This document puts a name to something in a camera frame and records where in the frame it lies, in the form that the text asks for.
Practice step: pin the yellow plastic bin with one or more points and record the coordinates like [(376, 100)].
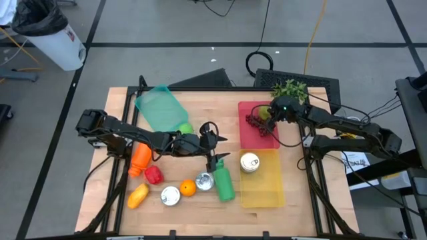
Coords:
[(263, 186)]

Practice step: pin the yellow toy mango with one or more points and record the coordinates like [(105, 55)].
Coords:
[(138, 196)]

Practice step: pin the green toy apple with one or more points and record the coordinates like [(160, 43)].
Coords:
[(186, 128)]

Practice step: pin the white cloth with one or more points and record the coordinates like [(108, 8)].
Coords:
[(6, 11)]

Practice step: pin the red toy bell pepper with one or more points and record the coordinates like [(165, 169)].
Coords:
[(154, 175)]

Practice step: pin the green toy pear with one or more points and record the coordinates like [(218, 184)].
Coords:
[(263, 113)]

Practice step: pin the white trash can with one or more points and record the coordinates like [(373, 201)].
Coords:
[(56, 50)]

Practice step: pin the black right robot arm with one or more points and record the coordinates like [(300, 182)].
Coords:
[(350, 141)]

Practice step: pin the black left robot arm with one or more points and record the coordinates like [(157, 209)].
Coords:
[(126, 131)]

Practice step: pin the small green artificial plant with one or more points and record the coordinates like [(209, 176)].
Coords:
[(292, 88)]

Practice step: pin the black computer case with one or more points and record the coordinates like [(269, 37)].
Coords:
[(313, 81)]

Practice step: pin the toy orange fruit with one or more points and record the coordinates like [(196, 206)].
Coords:
[(187, 187)]

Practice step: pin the grey stand foot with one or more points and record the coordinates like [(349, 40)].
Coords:
[(18, 76)]

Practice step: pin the black trash bag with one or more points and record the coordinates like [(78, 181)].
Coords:
[(38, 16)]

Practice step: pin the orange plastic bottle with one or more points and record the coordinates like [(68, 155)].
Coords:
[(140, 160)]

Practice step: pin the white printed paper sheet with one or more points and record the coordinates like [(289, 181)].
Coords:
[(356, 163)]

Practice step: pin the red plastic bin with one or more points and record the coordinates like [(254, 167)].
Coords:
[(253, 140)]

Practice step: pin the black metal table frame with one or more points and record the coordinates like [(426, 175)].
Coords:
[(128, 100)]

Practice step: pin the green plastic bottle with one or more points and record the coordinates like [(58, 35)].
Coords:
[(224, 183)]

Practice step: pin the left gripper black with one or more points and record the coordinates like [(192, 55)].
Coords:
[(198, 144)]

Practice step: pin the teal plastic bin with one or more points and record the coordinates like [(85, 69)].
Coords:
[(161, 108)]

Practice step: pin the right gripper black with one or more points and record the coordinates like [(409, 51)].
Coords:
[(285, 110)]

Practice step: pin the black wedge-shaped box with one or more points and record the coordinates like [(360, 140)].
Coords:
[(207, 80)]

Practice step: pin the tall can colourful label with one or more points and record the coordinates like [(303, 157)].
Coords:
[(249, 162)]

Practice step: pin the dark side desk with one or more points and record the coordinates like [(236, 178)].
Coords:
[(412, 110)]

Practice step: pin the tuna can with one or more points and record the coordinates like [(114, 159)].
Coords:
[(204, 181), (170, 195)]

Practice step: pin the dark red toy grapes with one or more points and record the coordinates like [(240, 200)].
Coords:
[(255, 122)]

